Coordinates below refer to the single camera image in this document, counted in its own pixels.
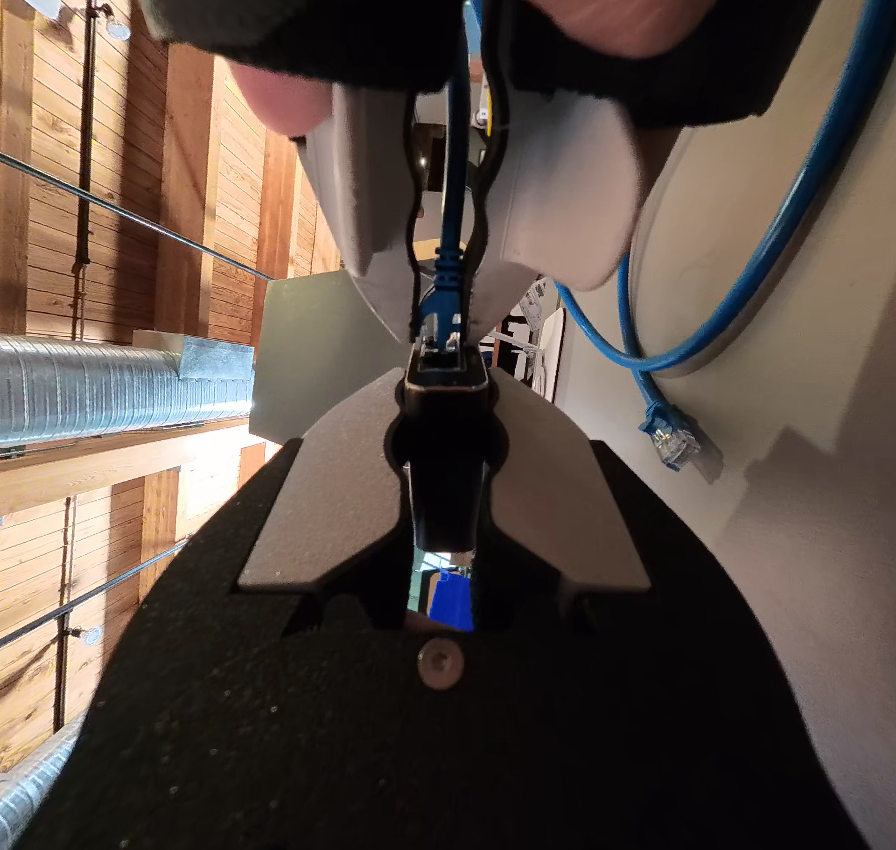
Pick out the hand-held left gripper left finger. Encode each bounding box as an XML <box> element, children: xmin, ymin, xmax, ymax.
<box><xmin>238</xmin><ymin>367</ymin><xmax>420</xmax><ymax>632</ymax></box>

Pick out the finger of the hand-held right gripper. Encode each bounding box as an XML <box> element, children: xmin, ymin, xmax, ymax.
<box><xmin>289</xmin><ymin>84</ymin><xmax>422</xmax><ymax>345</ymax></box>
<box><xmin>465</xmin><ymin>86</ymin><xmax>648</xmax><ymax>345</ymax></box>

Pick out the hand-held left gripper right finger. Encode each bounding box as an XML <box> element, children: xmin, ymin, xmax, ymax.
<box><xmin>475</xmin><ymin>366</ymin><xmax>653</xmax><ymax>632</ymax></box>

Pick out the black ethernet adapter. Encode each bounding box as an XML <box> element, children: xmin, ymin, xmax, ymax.
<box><xmin>402</xmin><ymin>346</ymin><xmax>491</xmax><ymax>553</ymax></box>

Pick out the blue plastic bin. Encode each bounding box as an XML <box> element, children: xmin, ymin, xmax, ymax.
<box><xmin>428</xmin><ymin>570</ymin><xmax>476</xmax><ymax>633</ymax></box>

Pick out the blue ethernet cable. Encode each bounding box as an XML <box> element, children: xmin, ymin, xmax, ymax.
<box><xmin>419</xmin><ymin>0</ymin><xmax>896</xmax><ymax>474</ymax></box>

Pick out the grey ceiling panel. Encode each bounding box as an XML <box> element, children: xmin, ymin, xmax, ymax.
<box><xmin>248</xmin><ymin>269</ymin><xmax>410</xmax><ymax>445</ymax></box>

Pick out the thin metal rod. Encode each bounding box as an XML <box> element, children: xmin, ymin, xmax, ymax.
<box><xmin>0</xmin><ymin>152</ymin><xmax>274</xmax><ymax>283</ymax></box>
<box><xmin>0</xmin><ymin>538</ymin><xmax>190</xmax><ymax>648</ymax></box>

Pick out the black ceiling pipe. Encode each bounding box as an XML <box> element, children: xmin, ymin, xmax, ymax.
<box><xmin>73</xmin><ymin>0</ymin><xmax>116</xmax><ymax>273</ymax></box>

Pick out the silver ventilation duct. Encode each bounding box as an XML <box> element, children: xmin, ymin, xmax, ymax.
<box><xmin>0</xmin><ymin>713</ymin><xmax>88</xmax><ymax>850</ymax></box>
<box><xmin>0</xmin><ymin>335</ymin><xmax>254</xmax><ymax>448</ymax></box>

